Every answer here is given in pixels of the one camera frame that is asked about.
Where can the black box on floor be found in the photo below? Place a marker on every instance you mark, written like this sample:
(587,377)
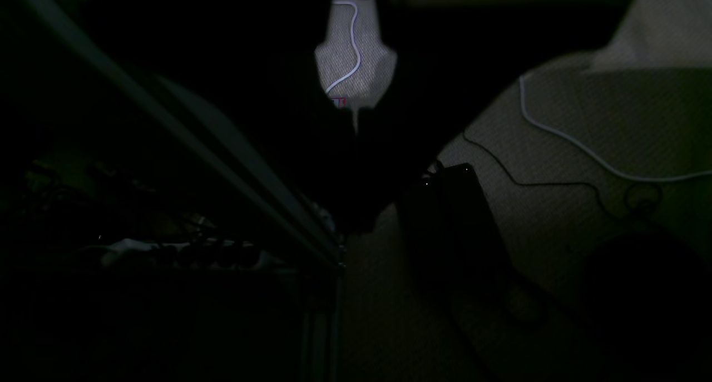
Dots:
(451,236)

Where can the black power strip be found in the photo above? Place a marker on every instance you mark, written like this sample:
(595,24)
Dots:
(209,254)

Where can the aluminium frame rail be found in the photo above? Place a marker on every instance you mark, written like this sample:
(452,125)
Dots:
(216,104)

